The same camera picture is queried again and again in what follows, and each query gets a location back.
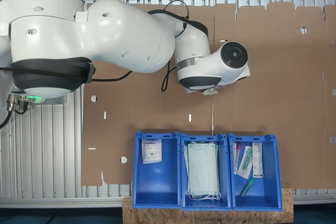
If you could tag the long white printed packet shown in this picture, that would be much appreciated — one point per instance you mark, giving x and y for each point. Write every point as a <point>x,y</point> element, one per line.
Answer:
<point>258,161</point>

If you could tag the green syringe in clear packet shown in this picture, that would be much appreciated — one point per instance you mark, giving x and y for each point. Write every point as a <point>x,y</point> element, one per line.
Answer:
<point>246,159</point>

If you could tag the loose green syringe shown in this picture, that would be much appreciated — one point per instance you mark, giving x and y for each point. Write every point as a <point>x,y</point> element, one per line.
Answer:
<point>246,187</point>

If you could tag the chipboard wood block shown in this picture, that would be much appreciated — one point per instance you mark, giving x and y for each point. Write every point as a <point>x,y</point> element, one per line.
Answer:
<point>210,216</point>

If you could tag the blue bin with cotton packets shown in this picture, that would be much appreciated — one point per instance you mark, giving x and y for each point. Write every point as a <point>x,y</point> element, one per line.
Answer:
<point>157,182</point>

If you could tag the brown cardboard sheet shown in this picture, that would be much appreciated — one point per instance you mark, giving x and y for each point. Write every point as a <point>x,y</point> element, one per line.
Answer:
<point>275,90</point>

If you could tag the blue bin with masks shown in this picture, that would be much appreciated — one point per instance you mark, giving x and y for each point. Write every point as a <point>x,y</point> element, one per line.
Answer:
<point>225,171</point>

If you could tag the blue bin with syringes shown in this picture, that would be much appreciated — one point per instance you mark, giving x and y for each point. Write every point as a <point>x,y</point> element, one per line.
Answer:
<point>270,182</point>

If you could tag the red capped tube packet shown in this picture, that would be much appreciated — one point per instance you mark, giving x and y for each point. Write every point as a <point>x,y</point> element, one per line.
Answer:
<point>237,155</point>

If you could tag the white printed cotton packet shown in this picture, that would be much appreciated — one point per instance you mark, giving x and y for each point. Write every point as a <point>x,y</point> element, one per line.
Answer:
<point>210,92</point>
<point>151,153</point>

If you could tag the stack of white face masks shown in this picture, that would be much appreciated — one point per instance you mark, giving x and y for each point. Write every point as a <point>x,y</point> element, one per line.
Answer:
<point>202,169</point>

